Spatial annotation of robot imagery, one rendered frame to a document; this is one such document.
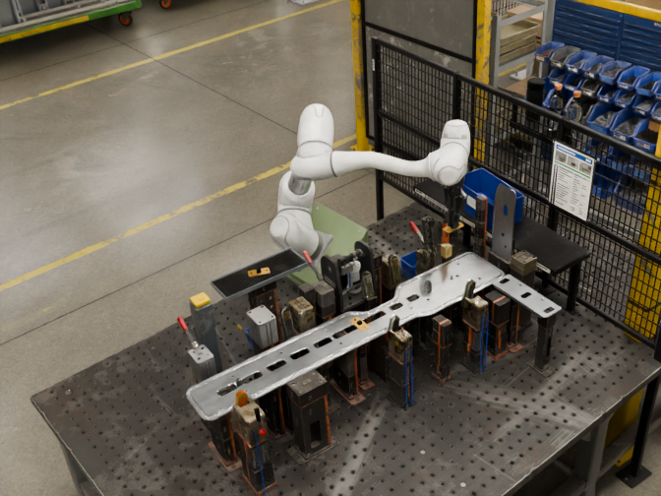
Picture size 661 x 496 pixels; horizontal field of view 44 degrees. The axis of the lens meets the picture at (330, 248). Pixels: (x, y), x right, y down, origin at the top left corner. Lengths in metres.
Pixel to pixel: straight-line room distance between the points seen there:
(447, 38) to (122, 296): 2.60
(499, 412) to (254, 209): 3.08
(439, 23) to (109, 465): 3.47
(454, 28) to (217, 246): 2.07
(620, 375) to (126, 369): 2.02
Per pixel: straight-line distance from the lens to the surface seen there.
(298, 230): 3.68
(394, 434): 3.17
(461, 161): 2.90
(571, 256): 3.54
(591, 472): 3.69
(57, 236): 6.00
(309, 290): 3.21
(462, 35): 5.35
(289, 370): 3.01
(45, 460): 4.37
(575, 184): 3.51
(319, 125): 3.25
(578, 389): 3.41
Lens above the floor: 3.03
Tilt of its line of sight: 34 degrees down
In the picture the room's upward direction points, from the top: 4 degrees counter-clockwise
